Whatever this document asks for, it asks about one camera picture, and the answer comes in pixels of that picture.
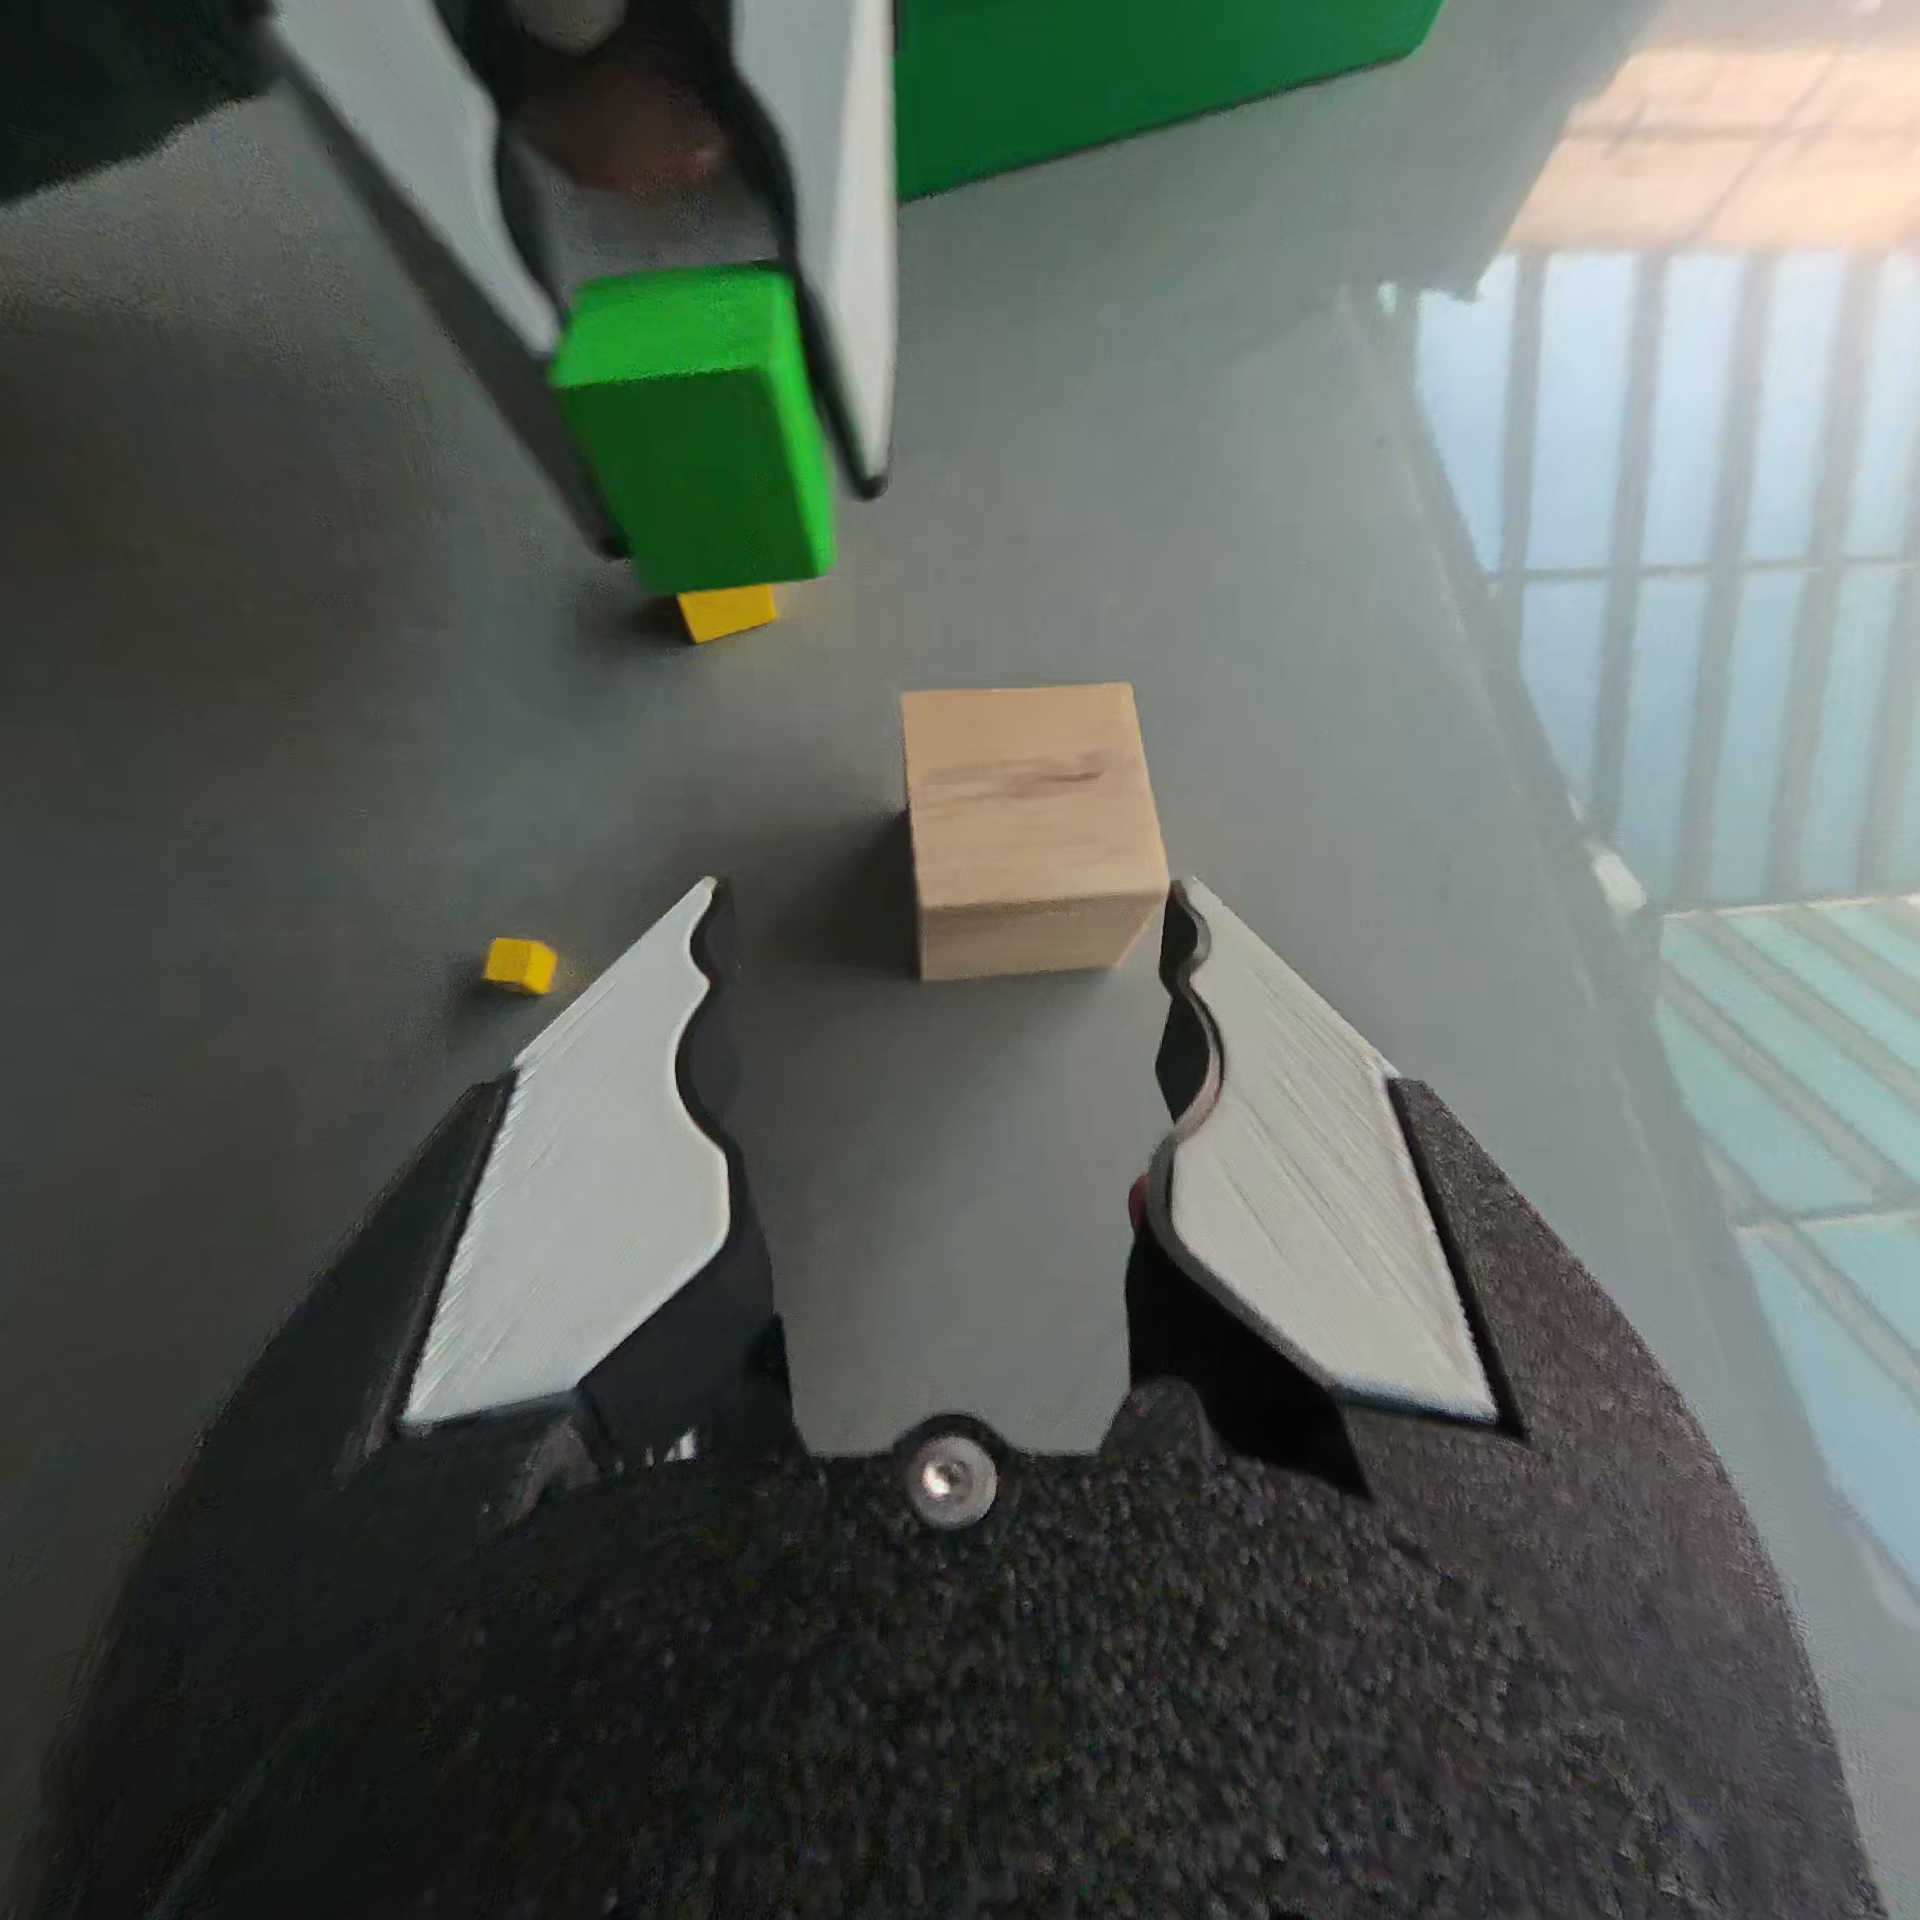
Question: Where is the large plain wooden cube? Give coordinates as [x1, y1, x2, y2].
[900, 681, 1172, 985]

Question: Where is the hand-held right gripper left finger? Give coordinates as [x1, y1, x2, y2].
[397, 873, 793, 1465]

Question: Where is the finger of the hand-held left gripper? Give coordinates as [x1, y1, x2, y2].
[726, 0, 904, 505]
[270, 0, 634, 565]

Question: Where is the green plastic bin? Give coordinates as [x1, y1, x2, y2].
[896, 0, 1449, 202]

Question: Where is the green wooden cube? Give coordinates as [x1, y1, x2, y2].
[547, 262, 838, 597]

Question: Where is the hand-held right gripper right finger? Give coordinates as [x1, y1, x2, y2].
[1124, 873, 1501, 1496]

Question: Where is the person's left hand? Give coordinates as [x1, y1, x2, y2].
[526, 66, 736, 195]

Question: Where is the person's left forearm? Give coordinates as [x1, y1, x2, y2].
[0, 0, 288, 202]

